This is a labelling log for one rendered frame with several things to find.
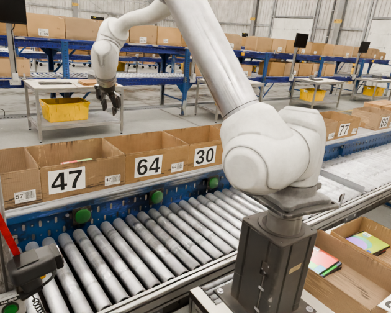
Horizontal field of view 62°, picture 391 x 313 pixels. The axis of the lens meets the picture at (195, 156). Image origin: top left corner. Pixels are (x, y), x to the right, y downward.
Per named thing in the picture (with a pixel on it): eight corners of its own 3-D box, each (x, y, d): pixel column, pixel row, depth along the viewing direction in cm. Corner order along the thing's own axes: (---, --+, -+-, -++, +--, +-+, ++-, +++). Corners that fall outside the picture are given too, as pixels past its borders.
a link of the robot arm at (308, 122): (325, 179, 100) (339, 108, 94) (305, 195, 86) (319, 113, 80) (277, 166, 110) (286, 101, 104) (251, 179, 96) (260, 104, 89)
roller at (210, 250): (218, 268, 139) (219, 258, 137) (156, 213, 177) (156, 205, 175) (226, 264, 142) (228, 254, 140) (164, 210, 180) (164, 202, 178)
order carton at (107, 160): (42, 204, 141) (38, 167, 135) (27, 178, 163) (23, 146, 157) (125, 185, 164) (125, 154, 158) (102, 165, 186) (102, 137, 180)
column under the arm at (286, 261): (316, 313, 114) (339, 233, 102) (264, 346, 99) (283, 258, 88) (262, 269, 133) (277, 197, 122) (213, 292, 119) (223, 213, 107)
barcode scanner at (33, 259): (69, 282, 84) (61, 251, 80) (20, 306, 78) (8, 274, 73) (62, 267, 89) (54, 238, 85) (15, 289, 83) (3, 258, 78)
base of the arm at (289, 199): (341, 201, 99) (344, 184, 97) (286, 212, 89) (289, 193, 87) (297, 181, 114) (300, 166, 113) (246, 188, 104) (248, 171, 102)
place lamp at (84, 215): (76, 225, 146) (75, 212, 144) (75, 224, 147) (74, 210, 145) (91, 222, 150) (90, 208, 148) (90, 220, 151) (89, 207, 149)
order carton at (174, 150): (125, 185, 164) (125, 154, 158) (102, 165, 186) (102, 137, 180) (187, 172, 187) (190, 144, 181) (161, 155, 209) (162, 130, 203)
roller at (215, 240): (229, 263, 143) (231, 253, 141) (166, 210, 181) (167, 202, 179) (237, 259, 146) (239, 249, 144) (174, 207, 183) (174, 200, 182)
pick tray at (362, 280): (362, 335, 107) (371, 311, 103) (274, 266, 135) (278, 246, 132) (401, 300, 123) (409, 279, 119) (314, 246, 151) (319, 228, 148)
